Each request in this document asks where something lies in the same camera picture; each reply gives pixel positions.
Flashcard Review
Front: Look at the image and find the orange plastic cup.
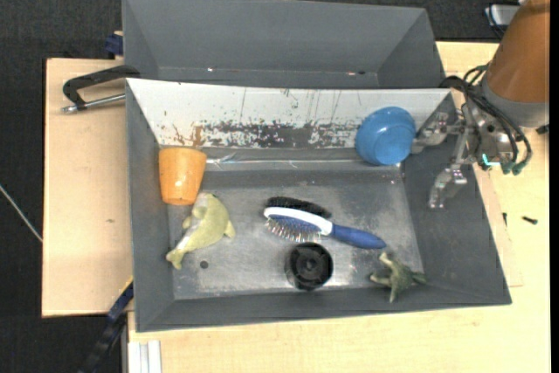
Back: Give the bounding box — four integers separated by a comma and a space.
157, 146, 208, 206

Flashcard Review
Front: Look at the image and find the black round lid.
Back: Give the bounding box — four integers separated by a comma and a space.
284, 242, 335, 292

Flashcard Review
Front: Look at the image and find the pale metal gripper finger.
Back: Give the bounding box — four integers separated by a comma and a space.
411, 111, 458, 155
428, 166, 469, 211

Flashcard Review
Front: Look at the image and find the blue and white hairbrush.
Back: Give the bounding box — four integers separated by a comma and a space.
263, 195, 388, 251

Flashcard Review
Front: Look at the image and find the grey metal bin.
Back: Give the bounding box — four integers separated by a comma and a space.
121, 0, 513, 333

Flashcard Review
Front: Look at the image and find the blue plastic bowl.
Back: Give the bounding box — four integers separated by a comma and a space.
354, 106, 418, 167

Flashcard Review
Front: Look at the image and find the green plush dolphin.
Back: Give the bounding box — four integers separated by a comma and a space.
165, 192, 237, 271

